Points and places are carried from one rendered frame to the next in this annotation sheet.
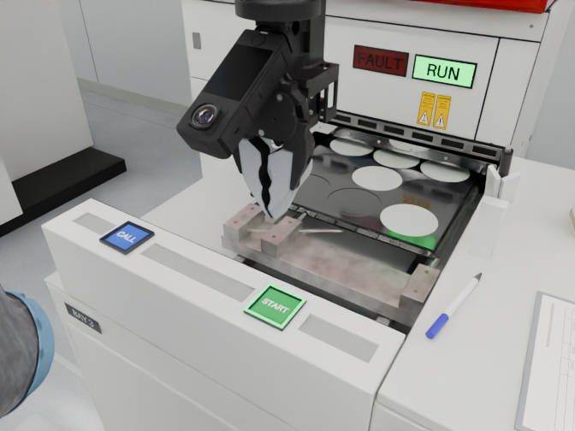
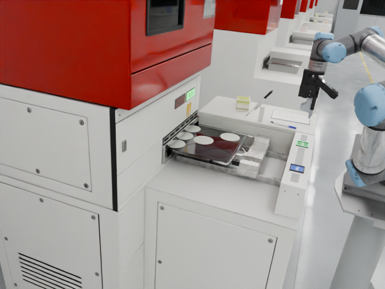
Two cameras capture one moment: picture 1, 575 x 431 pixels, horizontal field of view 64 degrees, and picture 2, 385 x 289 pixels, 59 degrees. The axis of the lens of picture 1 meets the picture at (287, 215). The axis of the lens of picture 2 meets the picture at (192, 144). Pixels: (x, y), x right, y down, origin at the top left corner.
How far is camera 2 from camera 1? 1.81 m
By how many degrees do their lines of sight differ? 86
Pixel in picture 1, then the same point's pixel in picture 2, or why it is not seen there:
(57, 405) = not seen: outside the picture
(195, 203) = (216, 197)
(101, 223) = (292, 177)
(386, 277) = (257, 144)
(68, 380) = not seen: outside the picture
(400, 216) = (229, 137)
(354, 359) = (307, 136)
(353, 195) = (219, 144)
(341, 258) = (253, 151)
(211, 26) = (131, 129)
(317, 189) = (218, 151)
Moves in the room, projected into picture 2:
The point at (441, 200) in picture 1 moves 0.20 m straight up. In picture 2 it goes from (214, 131) to (218, 95)
